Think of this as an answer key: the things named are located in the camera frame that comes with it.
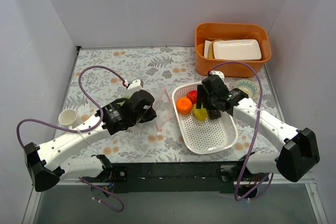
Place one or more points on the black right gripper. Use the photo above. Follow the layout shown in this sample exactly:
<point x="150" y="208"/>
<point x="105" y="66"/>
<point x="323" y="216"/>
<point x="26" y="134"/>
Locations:
<point x="207" y="100"/>

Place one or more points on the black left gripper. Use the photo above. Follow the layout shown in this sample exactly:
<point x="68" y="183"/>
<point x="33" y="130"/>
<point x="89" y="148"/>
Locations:
<point x="148" y="112"/>

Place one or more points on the dark purple fruit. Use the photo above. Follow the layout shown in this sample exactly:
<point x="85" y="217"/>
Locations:
<point x="214" y="114"/>

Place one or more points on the clear zip top bag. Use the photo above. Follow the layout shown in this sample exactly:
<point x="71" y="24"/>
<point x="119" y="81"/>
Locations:
<point x="163" y="107"/>

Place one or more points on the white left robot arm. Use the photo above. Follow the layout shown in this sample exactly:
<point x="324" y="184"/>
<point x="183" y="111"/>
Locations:
<point x="50" y="162"/>

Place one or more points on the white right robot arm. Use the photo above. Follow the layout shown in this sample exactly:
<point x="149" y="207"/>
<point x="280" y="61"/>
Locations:
<point x="297" y="150"/>

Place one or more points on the red strawberry fruit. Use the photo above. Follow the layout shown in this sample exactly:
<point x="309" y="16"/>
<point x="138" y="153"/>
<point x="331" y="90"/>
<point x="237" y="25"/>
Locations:
<point x="192" y="96"/>

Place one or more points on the yellow star fruit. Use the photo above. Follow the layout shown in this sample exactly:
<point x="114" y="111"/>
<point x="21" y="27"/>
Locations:
<point x="200" y="114"/>

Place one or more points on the orange fruit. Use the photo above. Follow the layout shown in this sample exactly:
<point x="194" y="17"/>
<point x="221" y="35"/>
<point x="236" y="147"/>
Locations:
<point x="184" y="105"/>

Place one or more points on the yellow plate in tub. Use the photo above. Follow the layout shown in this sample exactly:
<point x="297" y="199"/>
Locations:
<point x="208" y="48"/>

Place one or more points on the white perforated plastic basket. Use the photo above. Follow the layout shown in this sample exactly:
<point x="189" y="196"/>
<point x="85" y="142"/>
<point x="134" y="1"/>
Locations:
<point x="204" y="137"/>

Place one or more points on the floral table mat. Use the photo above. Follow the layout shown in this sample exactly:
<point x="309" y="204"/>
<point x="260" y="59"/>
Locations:
<point x="96" y="80"/>

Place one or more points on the small patterned bowl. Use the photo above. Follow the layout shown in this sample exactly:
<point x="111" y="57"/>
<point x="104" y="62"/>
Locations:
<point x="248" y="87"/>

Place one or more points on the white cup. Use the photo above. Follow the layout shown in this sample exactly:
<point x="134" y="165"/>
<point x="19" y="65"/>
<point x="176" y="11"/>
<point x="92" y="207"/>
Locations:
<point x="69" y="118"/>

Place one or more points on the orange plastic tub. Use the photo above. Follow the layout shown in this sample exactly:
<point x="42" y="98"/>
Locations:
<point x="229" y="31"/>

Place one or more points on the white rectangular plate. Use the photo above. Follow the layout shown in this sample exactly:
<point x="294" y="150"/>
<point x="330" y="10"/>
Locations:
<point x="245" y="49"/>

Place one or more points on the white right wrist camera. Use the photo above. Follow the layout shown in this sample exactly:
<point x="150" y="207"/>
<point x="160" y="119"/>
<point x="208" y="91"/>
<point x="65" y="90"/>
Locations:
<point x="218" y="73"/>

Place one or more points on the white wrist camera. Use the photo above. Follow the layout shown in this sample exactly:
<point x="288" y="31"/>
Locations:
<point x="218" y="73"/>
<point x="133" y="86"/>

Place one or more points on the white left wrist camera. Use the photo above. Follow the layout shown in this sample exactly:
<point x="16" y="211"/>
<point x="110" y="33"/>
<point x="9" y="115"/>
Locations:
<point x="133" y="86"/>

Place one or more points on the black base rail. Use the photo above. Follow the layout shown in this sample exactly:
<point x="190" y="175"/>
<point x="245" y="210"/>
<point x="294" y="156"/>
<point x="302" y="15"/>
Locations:
<point x="171" y="177"/>

